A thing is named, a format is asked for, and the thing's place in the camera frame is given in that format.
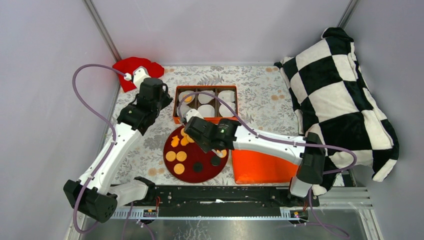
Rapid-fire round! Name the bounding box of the round orange cookie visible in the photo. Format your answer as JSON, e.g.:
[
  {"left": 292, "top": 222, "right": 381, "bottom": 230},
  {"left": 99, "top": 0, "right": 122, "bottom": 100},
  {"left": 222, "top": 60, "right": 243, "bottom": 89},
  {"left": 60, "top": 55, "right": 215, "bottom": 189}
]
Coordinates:
[
  {"left": 176, "top": 151, "right": 188, "bottom": 162},
  {"left": 173, "top": 163, "right": 185, "bottom": 175},
  {"left": 165, "top": 151, "right": 177, "bottom": 162},
  {"left": 180, "top": 128, "right": 187, "bottom": 137},
  {"left": 216, "top": 149, "right": 227, "bottom": 158},
  {"left": 183, "top": 96, "right": 193, "bottom": 104},
  {"left": 186, "top": 135, "right": 195, "bottom": 143}
]

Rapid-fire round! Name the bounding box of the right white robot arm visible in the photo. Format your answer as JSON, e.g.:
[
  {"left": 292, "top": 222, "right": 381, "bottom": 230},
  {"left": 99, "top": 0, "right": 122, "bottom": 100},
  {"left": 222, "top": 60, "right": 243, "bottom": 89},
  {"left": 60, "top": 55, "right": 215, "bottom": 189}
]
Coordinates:
[{"left": 184, "top": 116, "right": 326, "bottom": 206}]

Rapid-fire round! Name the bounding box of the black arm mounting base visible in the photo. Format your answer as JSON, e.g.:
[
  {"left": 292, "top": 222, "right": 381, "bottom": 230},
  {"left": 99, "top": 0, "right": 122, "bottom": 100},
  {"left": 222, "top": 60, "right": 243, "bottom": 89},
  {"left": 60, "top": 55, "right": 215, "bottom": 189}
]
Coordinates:
[{"left": 133, "top": 185, "right": 320, "bottom": 218}]

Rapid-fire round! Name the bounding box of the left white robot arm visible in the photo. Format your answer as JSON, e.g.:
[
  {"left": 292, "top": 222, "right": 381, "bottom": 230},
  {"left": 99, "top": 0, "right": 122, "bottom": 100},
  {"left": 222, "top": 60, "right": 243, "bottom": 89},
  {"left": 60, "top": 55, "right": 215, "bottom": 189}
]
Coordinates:
[{"left": 63, "top": 77, "right": 173, "bottom": 223}]

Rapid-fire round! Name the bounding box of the black round cookie right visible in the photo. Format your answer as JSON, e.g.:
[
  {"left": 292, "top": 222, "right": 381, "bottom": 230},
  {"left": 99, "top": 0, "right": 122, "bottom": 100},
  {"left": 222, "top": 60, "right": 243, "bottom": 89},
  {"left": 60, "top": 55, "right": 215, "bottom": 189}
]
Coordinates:
[{"left": 210, "top": 155, "right": 222, "bottom": 167}]

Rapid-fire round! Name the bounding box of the black round cookie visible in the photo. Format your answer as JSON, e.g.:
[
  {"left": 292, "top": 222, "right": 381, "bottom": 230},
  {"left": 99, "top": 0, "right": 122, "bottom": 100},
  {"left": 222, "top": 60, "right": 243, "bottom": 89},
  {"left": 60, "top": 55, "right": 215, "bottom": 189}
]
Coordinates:
[
  {"left": 192, "top": 162, "right": 203, "bottom": 173},
  {"left": 210, "top": 155, "right": 222, "bottom": 167}
]

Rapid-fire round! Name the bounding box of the orange fish cookie right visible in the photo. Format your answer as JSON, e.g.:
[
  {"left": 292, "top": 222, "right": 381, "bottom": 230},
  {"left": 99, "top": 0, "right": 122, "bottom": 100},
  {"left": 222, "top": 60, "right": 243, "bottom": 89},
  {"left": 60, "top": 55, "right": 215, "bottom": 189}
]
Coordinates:
[{"left": 180, "top": 136, "right": 190, "bottom": 146}]

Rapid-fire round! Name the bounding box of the orange fish cookie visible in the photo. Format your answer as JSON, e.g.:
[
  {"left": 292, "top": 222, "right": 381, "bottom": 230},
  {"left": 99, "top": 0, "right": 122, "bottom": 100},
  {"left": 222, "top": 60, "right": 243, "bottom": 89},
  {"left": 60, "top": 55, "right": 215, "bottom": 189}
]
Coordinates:
[
  {"left": 170, "top": 135, "right": 180, "bottom": 148},
  {"left": 180, "top": 136, "right": 190, "bottom": 146}
]

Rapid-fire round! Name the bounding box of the black round cookie bottom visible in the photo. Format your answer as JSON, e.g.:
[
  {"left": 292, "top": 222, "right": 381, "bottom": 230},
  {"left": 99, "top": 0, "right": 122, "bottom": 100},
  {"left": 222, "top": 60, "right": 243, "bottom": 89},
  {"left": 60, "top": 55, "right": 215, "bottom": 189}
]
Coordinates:
[{"left": 192, "top": 162, "right": 203, "bottom": 173}]

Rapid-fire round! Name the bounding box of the orange tin lid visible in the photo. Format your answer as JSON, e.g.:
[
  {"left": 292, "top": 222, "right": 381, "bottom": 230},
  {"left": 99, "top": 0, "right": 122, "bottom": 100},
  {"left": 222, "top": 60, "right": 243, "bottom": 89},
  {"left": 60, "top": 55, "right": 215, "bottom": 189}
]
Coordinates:
[{"left": 231, "top": 150, "right": 298, "bottom": 185}]

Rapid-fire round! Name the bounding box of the dark red round plate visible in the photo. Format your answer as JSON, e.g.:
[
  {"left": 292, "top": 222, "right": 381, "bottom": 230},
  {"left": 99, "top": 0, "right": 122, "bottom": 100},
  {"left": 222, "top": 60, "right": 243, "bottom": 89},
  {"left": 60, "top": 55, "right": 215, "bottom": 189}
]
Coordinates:
[{"left": 163, "top": 126, "right": 230, "bottom": 184}]

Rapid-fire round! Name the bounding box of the orange compartment cookie tin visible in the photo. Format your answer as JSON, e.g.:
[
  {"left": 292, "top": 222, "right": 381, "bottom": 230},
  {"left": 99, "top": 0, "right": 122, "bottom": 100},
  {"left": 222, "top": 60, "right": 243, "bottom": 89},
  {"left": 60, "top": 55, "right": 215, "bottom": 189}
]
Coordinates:
[{"left": 172, "top": 85, "right": 239, "bottom": 125}]

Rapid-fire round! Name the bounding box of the orange fish cookie left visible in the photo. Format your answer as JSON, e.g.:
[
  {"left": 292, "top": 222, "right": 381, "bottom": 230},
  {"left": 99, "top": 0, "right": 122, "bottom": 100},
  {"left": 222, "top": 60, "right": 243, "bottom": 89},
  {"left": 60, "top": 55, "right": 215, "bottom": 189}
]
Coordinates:
[{"left": 170, "top": 135, "right": 180, "bottom": 148}]

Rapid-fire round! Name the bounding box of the red cloth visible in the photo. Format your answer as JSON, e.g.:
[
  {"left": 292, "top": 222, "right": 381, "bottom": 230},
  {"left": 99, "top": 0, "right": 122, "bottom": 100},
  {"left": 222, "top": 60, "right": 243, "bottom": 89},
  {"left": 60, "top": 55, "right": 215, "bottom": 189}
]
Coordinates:
[{"left": 112, "top": 56, "right": 165, "bottom": 93}]

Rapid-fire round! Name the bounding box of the round orange cookie bottom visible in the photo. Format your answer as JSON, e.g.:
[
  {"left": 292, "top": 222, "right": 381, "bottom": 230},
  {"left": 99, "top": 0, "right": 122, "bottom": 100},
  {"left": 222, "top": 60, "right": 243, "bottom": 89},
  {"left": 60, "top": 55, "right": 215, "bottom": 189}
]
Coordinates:
[{"left": 173, "top": 163, "right": 185, "bottom": 175}]

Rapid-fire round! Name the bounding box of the floral table mat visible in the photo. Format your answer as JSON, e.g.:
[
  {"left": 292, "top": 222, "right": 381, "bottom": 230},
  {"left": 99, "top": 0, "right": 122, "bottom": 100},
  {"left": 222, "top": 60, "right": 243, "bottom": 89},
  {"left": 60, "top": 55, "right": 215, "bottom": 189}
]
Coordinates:
[{"left": 93, "top": 65, "right": 345, "bottom": 187}]

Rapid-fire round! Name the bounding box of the black white checkered blanket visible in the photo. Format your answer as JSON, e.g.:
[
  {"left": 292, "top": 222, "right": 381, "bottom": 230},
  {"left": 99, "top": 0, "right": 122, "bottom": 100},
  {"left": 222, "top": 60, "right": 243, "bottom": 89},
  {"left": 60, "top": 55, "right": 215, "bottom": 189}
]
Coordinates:
[{"left": 275, "top": 27, "right": 400, "bottom": 196}]

